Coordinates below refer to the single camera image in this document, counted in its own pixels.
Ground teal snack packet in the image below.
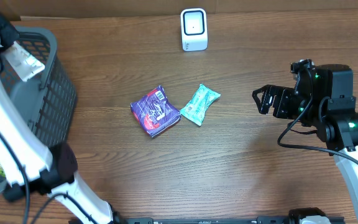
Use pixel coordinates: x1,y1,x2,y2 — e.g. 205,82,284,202
180,84,221,126

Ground purple snack packet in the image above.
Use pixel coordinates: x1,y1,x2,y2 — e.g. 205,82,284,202
131,85,181,138

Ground white tube gold cap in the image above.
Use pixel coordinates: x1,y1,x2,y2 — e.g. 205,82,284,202
2,42,45,82

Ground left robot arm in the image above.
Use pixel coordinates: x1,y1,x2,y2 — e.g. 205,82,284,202
0,13,122,223

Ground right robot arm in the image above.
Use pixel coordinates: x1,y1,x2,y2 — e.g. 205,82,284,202
252,59,358,221

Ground white barcode scanner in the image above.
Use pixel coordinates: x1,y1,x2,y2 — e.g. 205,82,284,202
180,8,208,52

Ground grey plastic basket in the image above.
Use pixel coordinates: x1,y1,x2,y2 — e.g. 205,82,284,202
0,27,78,201

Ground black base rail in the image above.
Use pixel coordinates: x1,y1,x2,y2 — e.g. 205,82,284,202
126,216,346,224

